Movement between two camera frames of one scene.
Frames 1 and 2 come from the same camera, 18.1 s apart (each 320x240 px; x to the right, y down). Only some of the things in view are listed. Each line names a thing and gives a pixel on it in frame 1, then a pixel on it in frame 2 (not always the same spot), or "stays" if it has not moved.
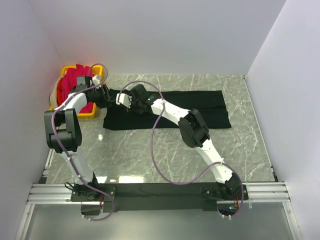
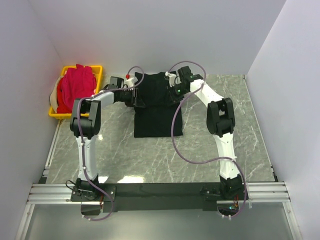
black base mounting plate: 150,197 stays
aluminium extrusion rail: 267,191 stays
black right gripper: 140,112 -> 173,98
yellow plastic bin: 92,114 stays
